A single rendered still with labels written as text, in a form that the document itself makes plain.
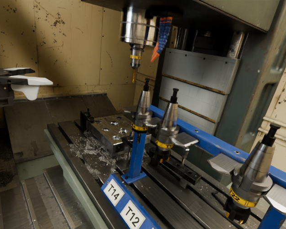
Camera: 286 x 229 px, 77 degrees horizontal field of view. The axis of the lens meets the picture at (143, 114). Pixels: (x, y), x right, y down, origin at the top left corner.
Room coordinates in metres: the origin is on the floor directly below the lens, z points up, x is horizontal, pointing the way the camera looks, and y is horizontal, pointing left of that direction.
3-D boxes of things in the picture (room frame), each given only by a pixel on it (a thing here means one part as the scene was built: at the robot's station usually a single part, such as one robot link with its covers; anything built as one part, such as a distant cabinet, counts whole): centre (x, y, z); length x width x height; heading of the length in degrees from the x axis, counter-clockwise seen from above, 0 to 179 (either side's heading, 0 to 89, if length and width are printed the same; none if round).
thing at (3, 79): (0.42, 0.33, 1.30); 0.09 x 0.05 x 0.02; 102
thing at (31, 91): (0.43, 0.29, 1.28); 0.09 x 0.03 x 0.06; 102
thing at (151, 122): (0.49, -0.03, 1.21); 0.07 x 0.05 x 0.01; 132
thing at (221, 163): (0.32, -0.18, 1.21); 0.07 x 0.05 x 0.01; 132
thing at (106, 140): (0.87, 0.12, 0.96); 0.29 x 0.23 x 0.05; 42
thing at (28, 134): (1.30, 0.52, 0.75); 0.89 x 0.67 x 0.26; 132
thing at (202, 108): (1.11, -0.26, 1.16); 0.48 x 0.05 x 0.51; 42
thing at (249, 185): (0.28, -0.22, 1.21); 0.06 x 0.06 x 0.03
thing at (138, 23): (0.81, 0.07, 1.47); 0.16 x 0.16 x 0.12
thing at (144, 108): (0.53, 0.00, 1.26); 0.04 x 0.04 x 0.07
